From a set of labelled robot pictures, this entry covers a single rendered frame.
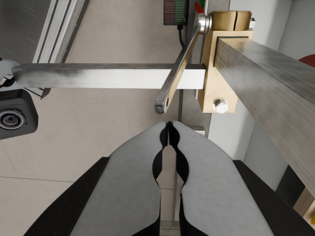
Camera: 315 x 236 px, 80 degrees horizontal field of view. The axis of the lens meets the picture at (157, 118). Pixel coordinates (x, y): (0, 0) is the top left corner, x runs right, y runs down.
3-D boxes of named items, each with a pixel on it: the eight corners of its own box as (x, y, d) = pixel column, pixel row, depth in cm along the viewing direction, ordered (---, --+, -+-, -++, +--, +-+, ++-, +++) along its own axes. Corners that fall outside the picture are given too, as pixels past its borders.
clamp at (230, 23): (197, 99, 33) (201, 113, 29) (206, 10, 26) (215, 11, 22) (229, 99, 33) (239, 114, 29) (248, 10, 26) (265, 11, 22)
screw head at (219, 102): (212, 110, 29) (213, 114, 28) (213, 98, 27) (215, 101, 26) (226, 111, 29) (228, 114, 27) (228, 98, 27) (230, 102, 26)
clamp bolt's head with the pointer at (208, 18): (185, 11, 36) (194, 37, 25) (186, -5, 34) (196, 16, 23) (196, 11, 36) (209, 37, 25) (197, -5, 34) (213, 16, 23)
